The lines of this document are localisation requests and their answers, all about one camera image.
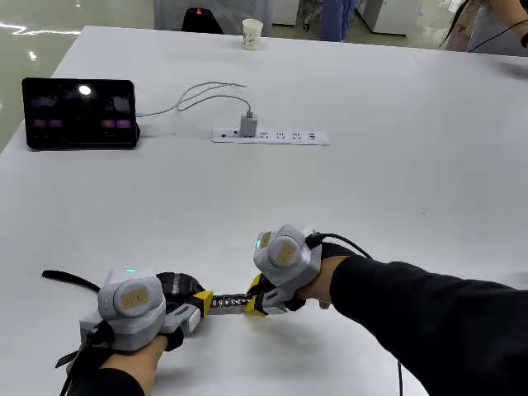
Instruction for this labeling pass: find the person's left forearm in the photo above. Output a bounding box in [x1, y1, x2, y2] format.
[64, 365, 146, 396]

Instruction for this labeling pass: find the white paper cup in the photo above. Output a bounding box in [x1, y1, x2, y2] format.
[241, 17, 265, 52]

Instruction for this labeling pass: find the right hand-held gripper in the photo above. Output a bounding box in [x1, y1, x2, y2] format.
[245, 224, 323, 318]

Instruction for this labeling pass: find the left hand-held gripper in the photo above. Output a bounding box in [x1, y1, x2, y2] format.
[78, 266, 214, 352]

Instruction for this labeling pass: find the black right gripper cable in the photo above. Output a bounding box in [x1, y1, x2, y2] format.
[304, 232, 404, 396]

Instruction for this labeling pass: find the white cabinet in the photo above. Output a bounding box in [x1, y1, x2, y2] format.
[356, 0, 425, 37]

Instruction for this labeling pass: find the person's right forearm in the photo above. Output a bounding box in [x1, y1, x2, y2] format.
[328, 255, 528, 396]

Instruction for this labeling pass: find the person's right hand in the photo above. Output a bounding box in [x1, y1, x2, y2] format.
[285, 242, 352, 312]

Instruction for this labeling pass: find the grey charger plug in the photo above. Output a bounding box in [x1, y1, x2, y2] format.
[239, 110, 259, 139]

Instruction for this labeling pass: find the white charging cable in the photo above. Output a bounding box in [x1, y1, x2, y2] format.
[134, 81, 255, 120]

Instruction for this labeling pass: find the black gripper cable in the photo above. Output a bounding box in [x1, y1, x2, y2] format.
[54, 323, 104, 396]
[304, 232, 404, 396]

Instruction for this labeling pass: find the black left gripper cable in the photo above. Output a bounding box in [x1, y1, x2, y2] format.
[54, 323, 104, 396]

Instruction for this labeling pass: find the white power strip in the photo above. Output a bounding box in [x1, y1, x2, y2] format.
[211, 126, 331, 147]

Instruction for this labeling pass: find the black tape measure with blade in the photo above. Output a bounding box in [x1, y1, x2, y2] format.
[40, 269, 251, 317]

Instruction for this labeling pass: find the person's left hand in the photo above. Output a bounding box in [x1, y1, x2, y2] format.
[73, 327, 185, 388]

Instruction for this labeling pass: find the black tablet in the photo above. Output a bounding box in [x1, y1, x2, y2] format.
[21, 77, 142, 151]

